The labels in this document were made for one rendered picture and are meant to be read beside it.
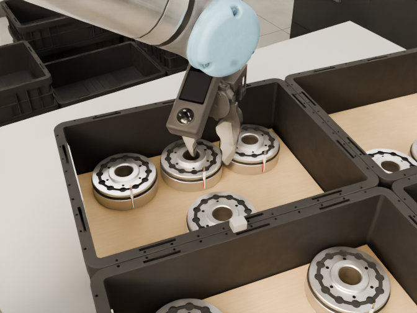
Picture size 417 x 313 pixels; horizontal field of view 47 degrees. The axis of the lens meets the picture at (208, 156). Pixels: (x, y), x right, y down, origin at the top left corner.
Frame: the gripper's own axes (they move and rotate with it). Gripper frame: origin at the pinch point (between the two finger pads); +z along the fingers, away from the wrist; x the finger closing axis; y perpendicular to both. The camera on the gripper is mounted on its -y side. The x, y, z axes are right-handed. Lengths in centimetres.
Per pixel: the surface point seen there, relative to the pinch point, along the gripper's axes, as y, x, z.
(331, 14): 153, 3, 39
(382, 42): 88, -21, 18
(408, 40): 168, -32, 52
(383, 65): 32.9, -22.8, -4.1
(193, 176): -4.0, 1.0, 1.2
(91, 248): -26.8, 3.9, -5.7
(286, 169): 6.5, -11.7, 4.4
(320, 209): -9.6, -19.5, -4.6
